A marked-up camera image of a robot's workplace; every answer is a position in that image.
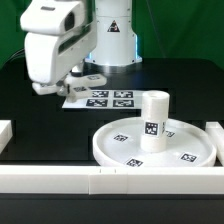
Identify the white right fence block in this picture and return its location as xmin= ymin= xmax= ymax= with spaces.
xmin=205 ymin=122 xmax=224 ymax=167

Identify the white left fence block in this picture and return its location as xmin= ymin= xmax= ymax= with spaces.
xmin=0 ymin=120 xmax=13 ymax=154

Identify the white fence block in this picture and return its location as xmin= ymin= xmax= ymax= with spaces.
xmin=205 ymin=122 xmax=224 ymax=167
xmin=0 ymin=120 xmax=13 ymax=154

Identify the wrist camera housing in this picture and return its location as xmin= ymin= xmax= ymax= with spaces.
xmin=20 ymin=0 xmax=87 ymax=36

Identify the white marker sheet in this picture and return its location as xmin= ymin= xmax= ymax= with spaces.
xmin=63 ymin=90 xmax=143 ymax=109

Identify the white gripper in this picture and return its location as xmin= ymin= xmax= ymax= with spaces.
xmin=24 ymin=21 xmax=97 ymax=97

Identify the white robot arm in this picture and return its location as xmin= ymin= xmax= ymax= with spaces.
xmin=20 ymin=0 xmax=141 ymax=102

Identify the white round table top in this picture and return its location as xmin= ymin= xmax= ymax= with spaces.
xmin=92 ymin=117 xmax=217 ymax=168

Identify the white cross-shaped table base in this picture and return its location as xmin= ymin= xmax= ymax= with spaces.
xmin=31 ymin=73 xmax=108 ymax=102

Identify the white front fence bar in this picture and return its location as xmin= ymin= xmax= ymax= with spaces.
xmin=0 ymin=165 xmax=224 ymax=195

